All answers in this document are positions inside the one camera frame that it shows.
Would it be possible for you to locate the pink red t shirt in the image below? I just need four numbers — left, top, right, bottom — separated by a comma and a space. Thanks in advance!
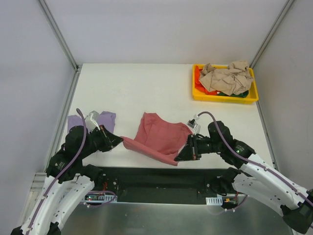
122, 113, 193, 166

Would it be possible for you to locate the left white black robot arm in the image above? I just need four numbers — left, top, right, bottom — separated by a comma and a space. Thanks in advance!
11, 125, 123, 235

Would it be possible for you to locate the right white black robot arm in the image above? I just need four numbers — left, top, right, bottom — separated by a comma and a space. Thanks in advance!
175, 121, 313, 234

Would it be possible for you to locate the folded lavender t shirt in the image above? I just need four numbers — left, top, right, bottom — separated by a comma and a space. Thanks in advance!
67, 111, 116, 133

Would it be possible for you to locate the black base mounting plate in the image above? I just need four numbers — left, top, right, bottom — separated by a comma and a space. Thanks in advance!
46, 165, 245, 205

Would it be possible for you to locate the yellow plastic bin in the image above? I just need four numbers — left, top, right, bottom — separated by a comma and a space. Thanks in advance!
191, 64, 259, 104

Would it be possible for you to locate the green t shirt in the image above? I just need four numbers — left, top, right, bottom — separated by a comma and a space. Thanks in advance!
217, 90, 249, 98

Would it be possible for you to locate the orange t shirt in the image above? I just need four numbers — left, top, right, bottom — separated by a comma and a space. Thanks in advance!
194, 66, 220, 95

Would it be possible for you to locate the beige crumpled t shirt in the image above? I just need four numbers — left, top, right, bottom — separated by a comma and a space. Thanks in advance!
199, 60, 254, 95

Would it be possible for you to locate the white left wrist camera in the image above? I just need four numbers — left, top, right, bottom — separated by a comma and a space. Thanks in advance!
85, 111, 100, 132

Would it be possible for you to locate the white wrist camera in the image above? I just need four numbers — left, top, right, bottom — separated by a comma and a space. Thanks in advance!
85, 111, 100, 132
186, 114, 201, 134

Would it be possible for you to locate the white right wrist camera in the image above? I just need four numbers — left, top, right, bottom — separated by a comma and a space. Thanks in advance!
186, 114, 201, 134

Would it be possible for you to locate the right white cable duct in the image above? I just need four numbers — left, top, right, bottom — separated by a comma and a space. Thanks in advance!
205, 196, 223, 206

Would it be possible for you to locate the white cable duct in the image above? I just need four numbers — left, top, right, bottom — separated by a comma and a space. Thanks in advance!
83, 193, 117, 204
205, 196, 223, 206

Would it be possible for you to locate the left white cable duct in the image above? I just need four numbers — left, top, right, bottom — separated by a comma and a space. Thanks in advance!
83, 193, 117, 204

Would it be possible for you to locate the aluminium front frame rail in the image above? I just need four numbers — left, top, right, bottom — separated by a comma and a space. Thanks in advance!
30, 172, 46, 195

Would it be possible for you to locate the left aluminium corner post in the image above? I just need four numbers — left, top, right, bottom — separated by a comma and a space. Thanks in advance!
37, 0, 80, 72

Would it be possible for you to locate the aluminium corner post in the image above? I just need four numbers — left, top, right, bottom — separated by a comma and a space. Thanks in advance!
250, 0, 296, 69
37, 0, 80, 72

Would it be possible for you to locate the right aluminium corner post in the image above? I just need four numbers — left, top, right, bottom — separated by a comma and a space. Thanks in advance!
250, 0, 296, 69

